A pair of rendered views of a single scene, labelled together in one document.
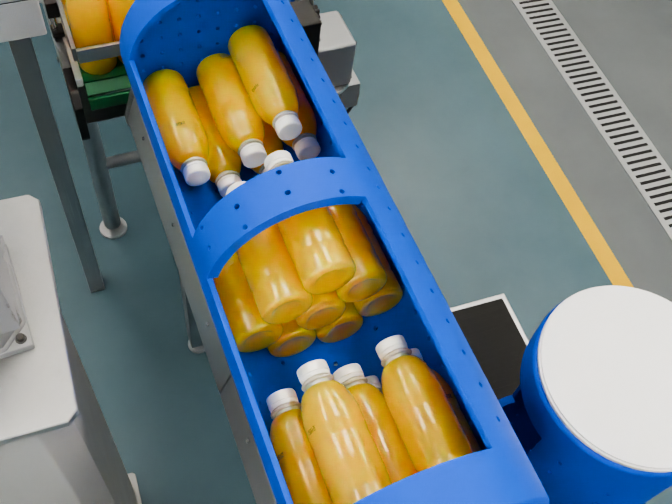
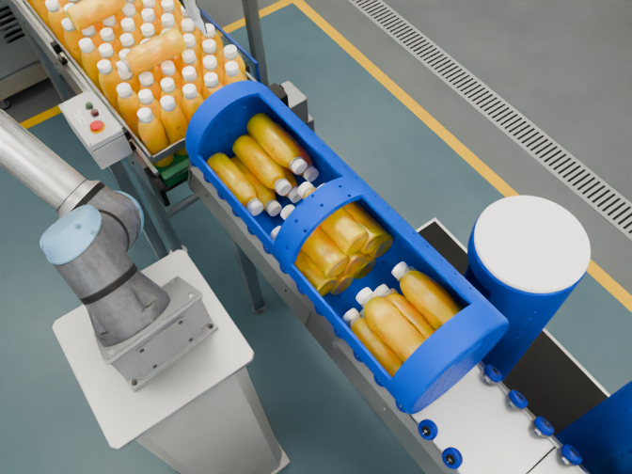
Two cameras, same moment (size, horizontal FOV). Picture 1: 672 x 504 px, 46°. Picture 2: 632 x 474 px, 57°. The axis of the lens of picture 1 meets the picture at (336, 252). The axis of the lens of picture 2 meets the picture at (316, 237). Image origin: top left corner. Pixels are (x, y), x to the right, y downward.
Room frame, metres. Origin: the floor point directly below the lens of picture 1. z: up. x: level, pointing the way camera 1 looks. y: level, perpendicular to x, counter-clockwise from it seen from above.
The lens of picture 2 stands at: (-0.14, 0.14, 2.27)
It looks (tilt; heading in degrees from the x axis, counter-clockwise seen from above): 59 degrees down; 356
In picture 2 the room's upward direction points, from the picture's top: 4 degrees counter-clockwise
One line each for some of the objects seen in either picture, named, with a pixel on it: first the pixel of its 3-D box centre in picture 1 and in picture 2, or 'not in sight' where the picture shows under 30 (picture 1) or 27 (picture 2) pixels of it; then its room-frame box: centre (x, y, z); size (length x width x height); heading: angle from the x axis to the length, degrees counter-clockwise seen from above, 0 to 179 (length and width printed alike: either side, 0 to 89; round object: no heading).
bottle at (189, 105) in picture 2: not in sight; (197, 115); (1.12, 0.38, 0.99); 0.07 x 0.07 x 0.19
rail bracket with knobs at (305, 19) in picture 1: (294, 34); (272, 105); (1.16, 0.15, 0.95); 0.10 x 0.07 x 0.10; 120
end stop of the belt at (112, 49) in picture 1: (187, 35); (212, 126); (1.09, 0.34, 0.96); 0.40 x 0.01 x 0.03; 120
